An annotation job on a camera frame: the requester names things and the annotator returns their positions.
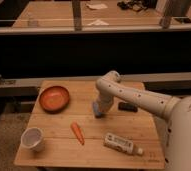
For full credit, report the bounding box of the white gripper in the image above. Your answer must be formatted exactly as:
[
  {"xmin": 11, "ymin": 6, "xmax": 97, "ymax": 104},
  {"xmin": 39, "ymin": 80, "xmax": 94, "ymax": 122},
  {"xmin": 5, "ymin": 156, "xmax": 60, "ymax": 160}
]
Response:
[{"xmin": 97, "ymin": 92, "xmax": 114, "ymax": 113}]

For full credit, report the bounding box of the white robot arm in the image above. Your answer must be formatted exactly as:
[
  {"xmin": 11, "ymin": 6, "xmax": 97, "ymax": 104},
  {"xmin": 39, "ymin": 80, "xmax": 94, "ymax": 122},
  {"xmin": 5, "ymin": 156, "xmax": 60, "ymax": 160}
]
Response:
[{"xmin": 93, "ymin": 71, "xmax": 191, "ymax": 171}]

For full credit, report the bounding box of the small black box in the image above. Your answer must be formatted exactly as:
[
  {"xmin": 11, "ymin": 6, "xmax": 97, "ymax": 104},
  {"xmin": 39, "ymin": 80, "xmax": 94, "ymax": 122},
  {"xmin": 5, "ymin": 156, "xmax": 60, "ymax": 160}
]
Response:
[{"xmin": 118, "ymin": 102, "xmax": 138, "ymax": 112}]

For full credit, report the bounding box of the white plastic bottle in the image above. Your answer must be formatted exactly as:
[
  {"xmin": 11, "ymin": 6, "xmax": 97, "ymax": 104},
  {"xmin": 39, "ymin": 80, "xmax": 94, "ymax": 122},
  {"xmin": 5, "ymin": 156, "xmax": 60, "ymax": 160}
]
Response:
[{"xmin": 104, "ymin": 133, "xmax": 144, "ymax": 156}]

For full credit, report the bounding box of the orange carrot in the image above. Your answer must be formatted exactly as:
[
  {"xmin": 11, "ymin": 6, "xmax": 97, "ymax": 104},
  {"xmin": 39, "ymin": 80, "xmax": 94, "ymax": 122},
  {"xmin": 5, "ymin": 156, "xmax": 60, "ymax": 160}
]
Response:
[{"xmin": 71, "ymin": 122, "xmax": 85, "ymax": 145}]

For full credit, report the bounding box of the white folded paper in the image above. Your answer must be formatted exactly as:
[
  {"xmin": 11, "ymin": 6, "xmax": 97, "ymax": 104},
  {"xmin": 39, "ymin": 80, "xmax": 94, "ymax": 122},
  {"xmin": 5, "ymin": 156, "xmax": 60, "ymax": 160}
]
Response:
[{"xmin": 87, "ymin": 19, "xmax": 109, "ymax": 26}]

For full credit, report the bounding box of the white paper cup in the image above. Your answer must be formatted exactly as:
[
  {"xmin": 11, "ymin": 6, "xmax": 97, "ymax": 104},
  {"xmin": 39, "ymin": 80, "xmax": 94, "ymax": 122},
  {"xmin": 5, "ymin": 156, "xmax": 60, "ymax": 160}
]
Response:
[{"xmin": 20, "ymin": 127, "xmax": 44, "ymax": 152}]

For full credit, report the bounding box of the white paper sheet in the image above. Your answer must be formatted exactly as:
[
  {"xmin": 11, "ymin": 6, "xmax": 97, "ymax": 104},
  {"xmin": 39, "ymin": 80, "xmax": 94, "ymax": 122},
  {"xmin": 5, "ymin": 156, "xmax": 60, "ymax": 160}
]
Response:
[{"xmin": 86, "ymin": 3, "xmax": 108, "ymax": 10}]

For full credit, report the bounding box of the clear plastic cup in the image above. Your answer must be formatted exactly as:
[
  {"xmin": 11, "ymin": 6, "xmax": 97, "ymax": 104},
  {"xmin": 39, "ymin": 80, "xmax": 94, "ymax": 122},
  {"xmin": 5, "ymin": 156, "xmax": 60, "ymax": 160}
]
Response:
[{"xmin": 27, "ymin": 14, "xmax": 39, "ymax": 27}]

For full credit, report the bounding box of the metal rail post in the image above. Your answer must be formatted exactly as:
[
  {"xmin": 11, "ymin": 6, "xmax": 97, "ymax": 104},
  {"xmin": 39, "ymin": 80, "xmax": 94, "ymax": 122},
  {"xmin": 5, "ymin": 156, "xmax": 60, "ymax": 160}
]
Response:
[{"xmin": 72, "ymin": 0, "xmax": 82, "ymax": 31}]

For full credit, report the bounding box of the grey metal post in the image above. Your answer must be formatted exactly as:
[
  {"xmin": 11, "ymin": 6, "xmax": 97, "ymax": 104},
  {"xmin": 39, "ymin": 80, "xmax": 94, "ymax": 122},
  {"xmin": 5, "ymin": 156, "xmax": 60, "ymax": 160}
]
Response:
[{"xmin": 159, "ymin": 0, "xmax": 177, "ymax": 29}]

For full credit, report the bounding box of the black cable bundle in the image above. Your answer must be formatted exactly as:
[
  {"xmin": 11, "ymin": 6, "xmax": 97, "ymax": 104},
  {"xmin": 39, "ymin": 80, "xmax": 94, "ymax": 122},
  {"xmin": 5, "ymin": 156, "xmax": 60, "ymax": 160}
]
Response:
[{"xmin": 116, "ymin": 0, "xmax": 157, "ymax": 13}]

